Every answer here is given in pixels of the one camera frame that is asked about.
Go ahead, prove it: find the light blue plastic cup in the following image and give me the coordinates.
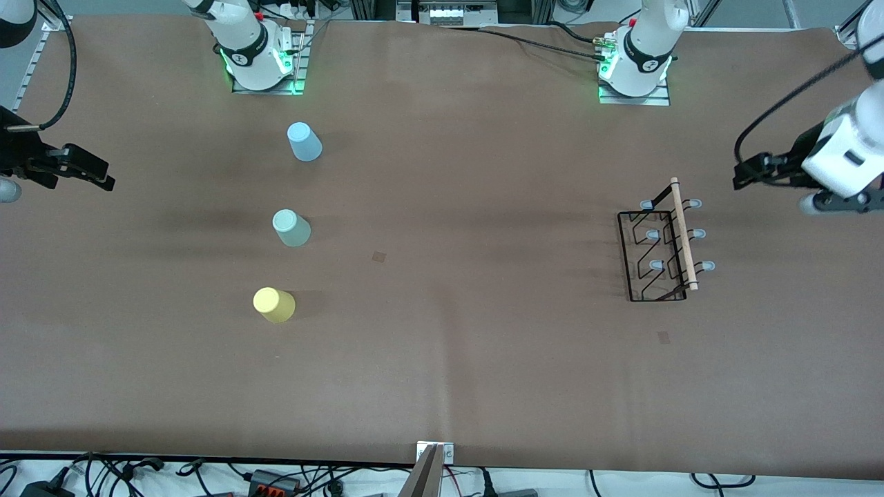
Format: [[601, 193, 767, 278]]
[[287, 122, 323, 163]]

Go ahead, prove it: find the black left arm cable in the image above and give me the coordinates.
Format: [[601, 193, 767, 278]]
[[733, 48, 884, 166]]

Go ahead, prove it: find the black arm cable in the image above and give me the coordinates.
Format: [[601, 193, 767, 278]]
[[0, 0, 77, 132], [733, 48, 884, 166]]

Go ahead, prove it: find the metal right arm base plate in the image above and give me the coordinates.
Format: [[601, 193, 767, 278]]
[[231, 19, 309, 96]]

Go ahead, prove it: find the aluminium camera mount profile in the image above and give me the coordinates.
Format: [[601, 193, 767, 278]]
[[399, 442, 455, 497]]

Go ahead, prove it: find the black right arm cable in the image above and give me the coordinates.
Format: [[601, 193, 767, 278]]
[[0, 0, 77, 132]]

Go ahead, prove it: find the black orange connector box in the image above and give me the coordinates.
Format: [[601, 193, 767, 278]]
[[249, 469, 302, 495]]

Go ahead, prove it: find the white electronics box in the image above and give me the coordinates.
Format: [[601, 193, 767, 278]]
[[416, 2, 479, 26]]

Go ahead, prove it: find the black power adapter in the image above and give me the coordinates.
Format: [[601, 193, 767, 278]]
[[19, 480, 75, 497]]

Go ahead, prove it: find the yellow plastic cup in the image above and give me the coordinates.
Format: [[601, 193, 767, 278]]
[[253, 287, 296, 324]]

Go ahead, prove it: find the white power strip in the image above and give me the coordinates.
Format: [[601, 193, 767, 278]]
[[259, 0, 322, 20]]

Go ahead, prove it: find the pale green plastic cup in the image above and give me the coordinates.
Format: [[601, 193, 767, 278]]
[[272, 209, 311, 248]]

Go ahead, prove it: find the black wire cup holder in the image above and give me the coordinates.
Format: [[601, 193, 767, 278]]
[[617, 177, 715, 303]]

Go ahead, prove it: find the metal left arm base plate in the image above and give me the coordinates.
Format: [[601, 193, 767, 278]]
[[598, 77, 671, 107]]

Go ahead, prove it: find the dark aluminium frame post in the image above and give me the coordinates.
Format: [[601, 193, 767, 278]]
[[349, 0, 397, 21]]

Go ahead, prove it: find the black cable on table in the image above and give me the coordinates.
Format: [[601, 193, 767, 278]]
[[442, 24, 612, 64]]

